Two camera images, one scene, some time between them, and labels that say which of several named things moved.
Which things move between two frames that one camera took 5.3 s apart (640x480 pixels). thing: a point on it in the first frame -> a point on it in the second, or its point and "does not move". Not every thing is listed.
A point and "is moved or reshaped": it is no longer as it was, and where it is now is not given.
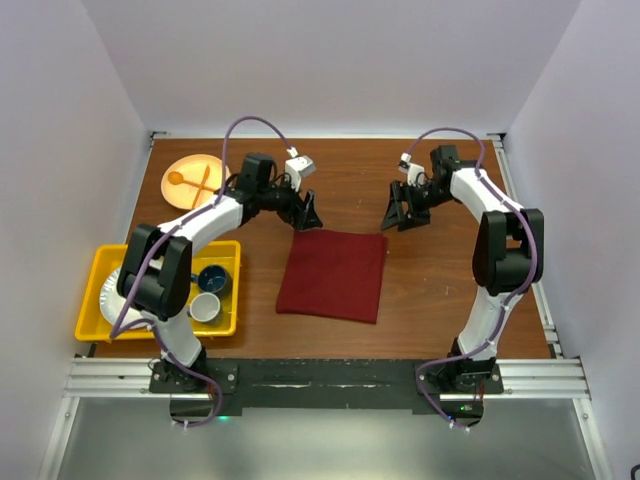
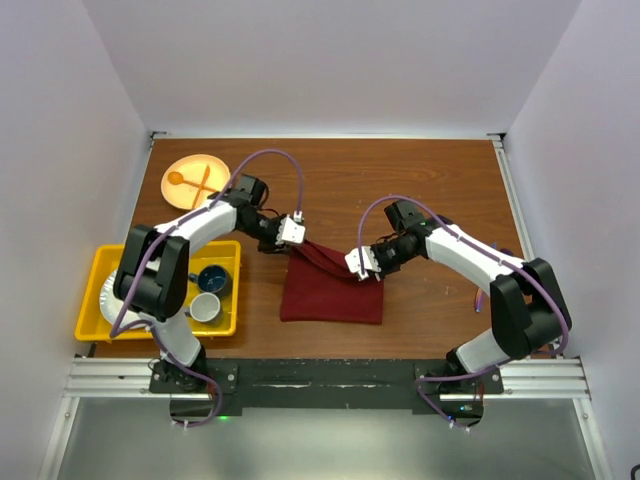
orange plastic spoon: [177, 178] does not move
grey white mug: [204, 307] does not move
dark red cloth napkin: [334, 273] is moved or reshaped
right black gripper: [394, 213] -> [385, 271]
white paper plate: [113, 302] does not move
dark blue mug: [213, 279] does not move
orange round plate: [190, 181] does not move
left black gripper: [307, 217] -> [270, 246]
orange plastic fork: [206, 175] does not move
